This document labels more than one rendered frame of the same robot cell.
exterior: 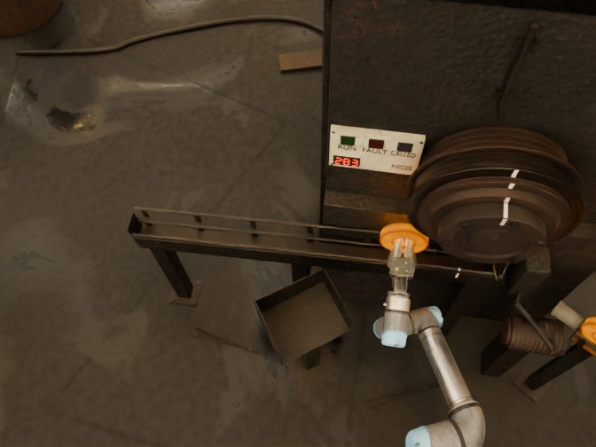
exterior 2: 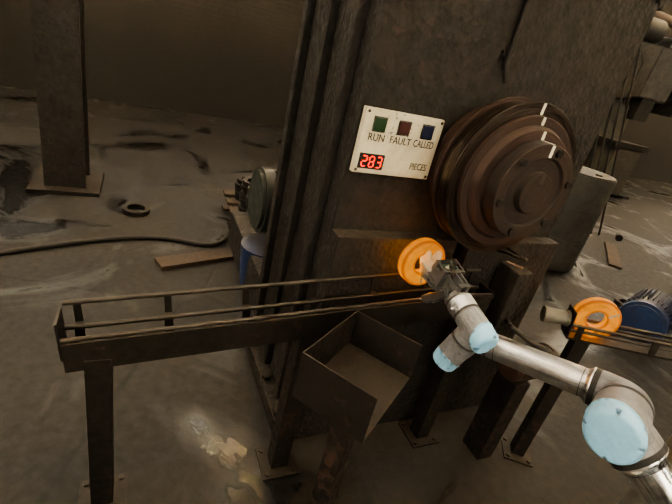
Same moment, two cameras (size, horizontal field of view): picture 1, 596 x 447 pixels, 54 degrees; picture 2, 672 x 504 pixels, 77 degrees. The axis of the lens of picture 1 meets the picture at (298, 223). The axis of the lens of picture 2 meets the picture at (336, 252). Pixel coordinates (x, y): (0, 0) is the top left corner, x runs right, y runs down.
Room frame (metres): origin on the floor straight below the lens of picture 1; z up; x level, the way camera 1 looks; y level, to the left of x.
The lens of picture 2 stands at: (0.05, 0.65, 1.36)
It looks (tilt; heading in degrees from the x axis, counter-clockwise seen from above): 25 degrees down; 320
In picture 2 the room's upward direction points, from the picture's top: 14 degrees clockwise
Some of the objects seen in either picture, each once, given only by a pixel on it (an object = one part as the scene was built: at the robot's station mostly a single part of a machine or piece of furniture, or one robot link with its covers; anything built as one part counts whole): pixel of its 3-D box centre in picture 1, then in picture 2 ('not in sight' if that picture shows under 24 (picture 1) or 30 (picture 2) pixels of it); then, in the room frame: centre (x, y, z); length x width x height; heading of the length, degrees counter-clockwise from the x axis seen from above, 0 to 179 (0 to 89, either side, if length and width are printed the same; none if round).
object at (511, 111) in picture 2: (490, 205); (505, 179); (0.77, -0.54, 1.11); 0.47 x 0.06 x 0.47; 78
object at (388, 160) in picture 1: (374, 151); (397, 145); (0.95, -0.23, 1.15); 0.26 x 0.02 x 0.18; 78
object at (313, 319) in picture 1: (304, 340); (335, 447); (0.62, 0.00, 0.36); 0.26 x 0.20 x 0.72; 113
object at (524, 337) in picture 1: (518, 349); (508, 400); (0.57, -0.84, 0.27); 0.22 x 0.13 x 0.53; 78
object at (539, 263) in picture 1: (527, 270); (504, 294); (0.73, -0.78, 0.68); 0.11 x 0.08 x 0.24; 168
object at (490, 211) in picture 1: (490, 236); (528, 191); (0.67, -0.52, 1.11); 0.28 x 0.06 x 0.28; 78
